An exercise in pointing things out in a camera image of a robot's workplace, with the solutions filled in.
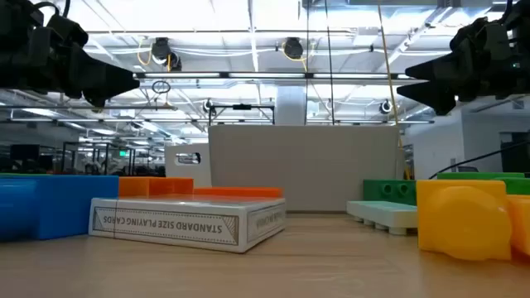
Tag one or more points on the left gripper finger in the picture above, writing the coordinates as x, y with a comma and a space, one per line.
97, 99
99, 76

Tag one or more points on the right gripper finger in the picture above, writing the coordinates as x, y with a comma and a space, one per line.
439, 68
439, 95

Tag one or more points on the green toy brick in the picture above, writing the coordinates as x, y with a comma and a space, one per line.
389, 190
476, 175

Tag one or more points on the orange toy block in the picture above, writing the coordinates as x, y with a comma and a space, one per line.
153, 187

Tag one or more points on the white plastic bin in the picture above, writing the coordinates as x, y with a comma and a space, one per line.
182, 174

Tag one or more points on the large blue toy block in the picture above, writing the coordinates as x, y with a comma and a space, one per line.
62, 207

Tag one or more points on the green stepped toy block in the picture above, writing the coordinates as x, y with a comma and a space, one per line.
517, 186

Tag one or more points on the yellow toy block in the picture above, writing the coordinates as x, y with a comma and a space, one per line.
459, 219

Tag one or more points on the pale teal brick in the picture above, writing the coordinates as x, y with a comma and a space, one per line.
381, 213

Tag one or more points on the white playing card box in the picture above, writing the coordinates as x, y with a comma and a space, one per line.
174, 223

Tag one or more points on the red-orange brick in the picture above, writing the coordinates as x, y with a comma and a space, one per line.
240, 192

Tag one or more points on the green exit sign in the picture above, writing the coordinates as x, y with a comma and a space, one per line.
123, 153

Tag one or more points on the white column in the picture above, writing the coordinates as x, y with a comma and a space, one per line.
290, 105

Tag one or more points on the grey plastic bin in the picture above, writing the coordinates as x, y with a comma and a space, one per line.
302, 165

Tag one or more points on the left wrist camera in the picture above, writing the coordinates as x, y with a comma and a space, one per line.
66, 31

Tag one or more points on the black overhead rig frame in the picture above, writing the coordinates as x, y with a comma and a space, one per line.
242, 107

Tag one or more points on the long ceiling light rail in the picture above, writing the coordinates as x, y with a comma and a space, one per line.
265, 75

